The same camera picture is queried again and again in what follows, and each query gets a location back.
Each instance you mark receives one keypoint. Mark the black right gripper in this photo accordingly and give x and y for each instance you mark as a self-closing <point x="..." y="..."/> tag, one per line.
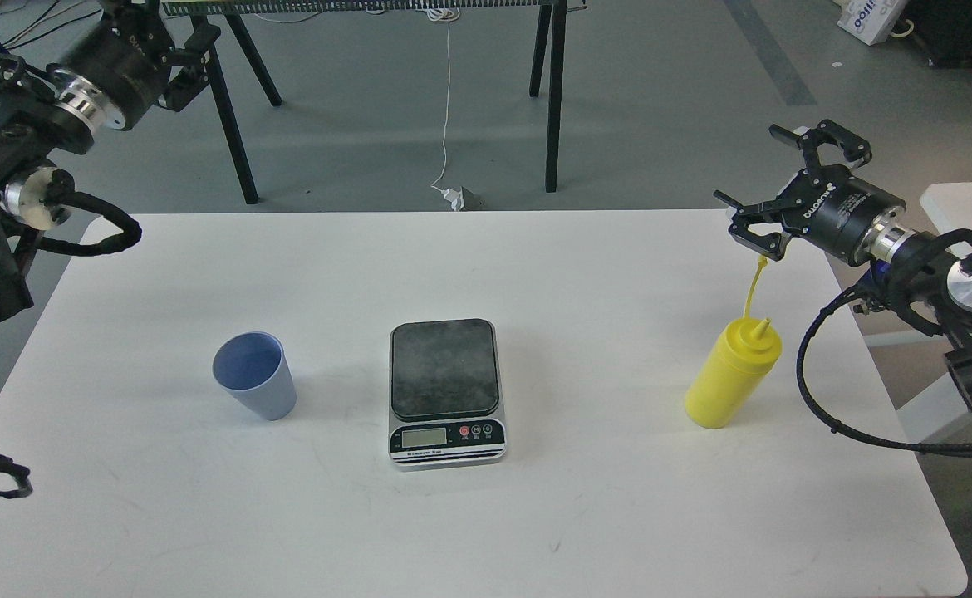
<point x="847" y="216"/>

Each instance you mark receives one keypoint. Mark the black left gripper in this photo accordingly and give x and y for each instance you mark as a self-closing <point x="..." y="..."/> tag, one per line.
<point x="121" y="67"/>

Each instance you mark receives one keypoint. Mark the yellow squeeze bottle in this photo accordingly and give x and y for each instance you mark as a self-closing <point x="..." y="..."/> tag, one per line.
<point x="743" y="354"/>

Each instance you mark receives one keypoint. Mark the blue ribbed plastic cup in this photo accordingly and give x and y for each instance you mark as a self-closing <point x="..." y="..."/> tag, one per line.
<point x="252" y="368"/>

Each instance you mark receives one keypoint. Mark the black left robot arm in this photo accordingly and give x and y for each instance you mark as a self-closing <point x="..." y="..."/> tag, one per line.
<point x="40" y="207"/>

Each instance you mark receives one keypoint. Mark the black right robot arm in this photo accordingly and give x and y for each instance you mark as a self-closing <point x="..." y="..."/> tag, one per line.
<point x="922" y="278"/>

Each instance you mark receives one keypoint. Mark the digital kitchen scale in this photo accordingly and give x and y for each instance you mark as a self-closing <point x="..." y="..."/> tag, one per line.
<point x="446" y="404"/>

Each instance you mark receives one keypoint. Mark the white cardboard box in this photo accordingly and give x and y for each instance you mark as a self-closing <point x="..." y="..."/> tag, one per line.
<point x="871" y="22"/>

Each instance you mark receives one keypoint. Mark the white power adapter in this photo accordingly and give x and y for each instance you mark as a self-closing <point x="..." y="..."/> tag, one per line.
<point x="463" y="200"/>

